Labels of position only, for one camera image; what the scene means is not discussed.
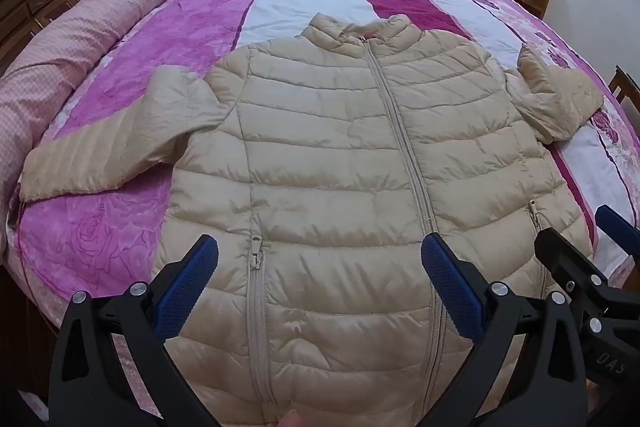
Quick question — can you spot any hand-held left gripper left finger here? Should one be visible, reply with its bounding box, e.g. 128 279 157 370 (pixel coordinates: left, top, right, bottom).
47 234 221 427

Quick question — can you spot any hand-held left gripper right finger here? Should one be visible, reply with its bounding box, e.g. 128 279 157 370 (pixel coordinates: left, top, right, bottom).
415 232 589 427

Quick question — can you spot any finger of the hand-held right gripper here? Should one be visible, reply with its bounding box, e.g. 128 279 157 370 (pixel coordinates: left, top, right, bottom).
596 205 640 253
534 227 621 308

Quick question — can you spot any beige puffer jacket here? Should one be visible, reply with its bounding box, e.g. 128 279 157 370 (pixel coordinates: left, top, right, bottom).
20 13 606 427

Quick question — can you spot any wooden chair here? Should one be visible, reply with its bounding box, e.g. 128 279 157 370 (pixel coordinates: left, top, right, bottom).
609 66 640 108

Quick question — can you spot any pink striped floral blanket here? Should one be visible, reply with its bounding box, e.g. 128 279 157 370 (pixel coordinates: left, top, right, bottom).
10 0 640 427

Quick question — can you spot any pink checked rolled quilt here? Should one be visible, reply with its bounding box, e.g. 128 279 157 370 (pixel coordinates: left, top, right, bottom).
0 0 219 258

